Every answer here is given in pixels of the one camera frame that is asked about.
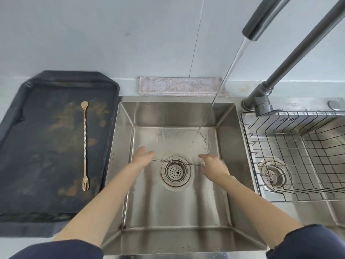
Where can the dark blue sleeve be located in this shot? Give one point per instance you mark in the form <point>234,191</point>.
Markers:
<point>315,242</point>
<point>62,250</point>

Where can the water stream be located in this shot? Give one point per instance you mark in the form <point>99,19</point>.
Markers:
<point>229,72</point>

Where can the twisted stirrer with fork end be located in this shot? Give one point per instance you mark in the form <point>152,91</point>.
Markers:
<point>85,137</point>

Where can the person's left hand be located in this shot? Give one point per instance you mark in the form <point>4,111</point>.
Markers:
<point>140,160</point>

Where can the person's right hand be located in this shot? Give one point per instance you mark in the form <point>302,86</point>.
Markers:
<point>215,169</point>

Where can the twisted metal stirrer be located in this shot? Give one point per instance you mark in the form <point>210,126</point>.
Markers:
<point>159,160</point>

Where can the person's left thumb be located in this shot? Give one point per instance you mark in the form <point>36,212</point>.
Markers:
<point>149,154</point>

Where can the black baking tray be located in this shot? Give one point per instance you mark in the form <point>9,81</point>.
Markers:
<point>48,148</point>

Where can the grey metal faucet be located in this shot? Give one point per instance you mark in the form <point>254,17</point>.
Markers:
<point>296,51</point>

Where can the dark blue left sleeve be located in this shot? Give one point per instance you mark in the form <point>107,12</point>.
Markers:
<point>62,250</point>

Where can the person's left forearm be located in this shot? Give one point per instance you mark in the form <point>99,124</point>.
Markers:
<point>102,202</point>

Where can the round metal sink strainer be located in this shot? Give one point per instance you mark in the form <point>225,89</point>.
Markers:
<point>176,172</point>
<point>273,175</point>

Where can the pale pink folded towel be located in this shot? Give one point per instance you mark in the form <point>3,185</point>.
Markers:
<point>178,86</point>

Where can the round metal sink cap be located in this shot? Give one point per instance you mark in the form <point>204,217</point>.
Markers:
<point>334,105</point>

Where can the person's right fingers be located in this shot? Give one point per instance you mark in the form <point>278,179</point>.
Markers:
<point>209,158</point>

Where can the dark blue right sleeve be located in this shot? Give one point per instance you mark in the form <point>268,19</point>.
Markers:
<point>315,242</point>

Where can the person's right forearm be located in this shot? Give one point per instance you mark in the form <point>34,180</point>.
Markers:
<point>256,207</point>

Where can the stainless steel double sink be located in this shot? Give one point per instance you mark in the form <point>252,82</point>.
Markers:
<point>172,213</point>

